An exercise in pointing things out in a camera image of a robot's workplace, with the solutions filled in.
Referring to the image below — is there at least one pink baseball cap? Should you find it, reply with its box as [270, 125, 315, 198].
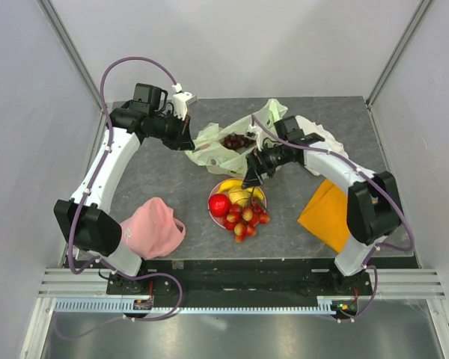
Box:
[120, 197, 186, 260]

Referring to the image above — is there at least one pink plate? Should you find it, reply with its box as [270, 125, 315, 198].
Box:
[208, 178, 267, 229]

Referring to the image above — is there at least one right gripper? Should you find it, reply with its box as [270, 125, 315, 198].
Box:
[241, 141, 290, 189]

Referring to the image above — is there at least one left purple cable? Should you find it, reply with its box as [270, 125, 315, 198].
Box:
[54, 56, 184, 340]

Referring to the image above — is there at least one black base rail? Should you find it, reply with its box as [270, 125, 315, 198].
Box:
[106, 257, 375, 300]

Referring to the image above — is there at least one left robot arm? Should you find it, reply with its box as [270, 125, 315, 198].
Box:
[53, 84, 195, 294]

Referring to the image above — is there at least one yellow fake banana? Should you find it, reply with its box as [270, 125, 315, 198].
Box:
[217, 178, 265, 200]

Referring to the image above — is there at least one red fake apple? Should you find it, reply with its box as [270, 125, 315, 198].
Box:
[208, 193, 231, 218]

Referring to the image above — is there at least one dark grape bunch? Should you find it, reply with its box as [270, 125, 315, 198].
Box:
[220, 133, 255, 151]

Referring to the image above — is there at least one yellow fake pear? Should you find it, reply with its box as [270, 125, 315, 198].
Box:
[227, 186, 257, 208]

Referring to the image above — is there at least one orange folded cloth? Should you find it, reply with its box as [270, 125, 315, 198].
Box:
[297, 179, 366, 254]

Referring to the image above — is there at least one white cable duct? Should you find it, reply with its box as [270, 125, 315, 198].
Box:
[52, 295, 337, 316]

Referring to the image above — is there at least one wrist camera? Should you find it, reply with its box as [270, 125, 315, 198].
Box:
[171, 83, 198, 120]
[244, 124, 259, 141]

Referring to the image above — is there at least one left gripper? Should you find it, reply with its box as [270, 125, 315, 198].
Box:
[147, 110, 195, 152]

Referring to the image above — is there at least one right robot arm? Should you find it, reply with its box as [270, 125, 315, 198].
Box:
[242, 116, 403, 295]

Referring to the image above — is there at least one white folded towel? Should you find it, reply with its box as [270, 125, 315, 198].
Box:
[295, 114, 349, 177]

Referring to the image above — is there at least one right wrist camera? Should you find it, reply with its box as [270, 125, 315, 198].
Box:
[244, 124, 259, 141]

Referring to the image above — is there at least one left aluminium frame post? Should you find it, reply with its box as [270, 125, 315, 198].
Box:
[37, 0, 102, 109]

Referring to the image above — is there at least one translucent green plastic bag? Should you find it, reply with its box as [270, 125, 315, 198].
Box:
[185, 99, 288, 178]

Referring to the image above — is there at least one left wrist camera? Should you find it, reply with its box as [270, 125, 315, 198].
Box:
[171, 83, 198, 120]

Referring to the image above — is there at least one right aluminium frame post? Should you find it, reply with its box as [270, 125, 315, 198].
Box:
[365, 0, 434, 110]

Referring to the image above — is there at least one aluminium frame post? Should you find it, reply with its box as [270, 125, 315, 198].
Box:
[365, 0, 434, 110]
[37, 0, 102, 109]

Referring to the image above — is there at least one red strawberry bunch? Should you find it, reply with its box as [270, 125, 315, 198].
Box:
[221, 196, 270, 242]

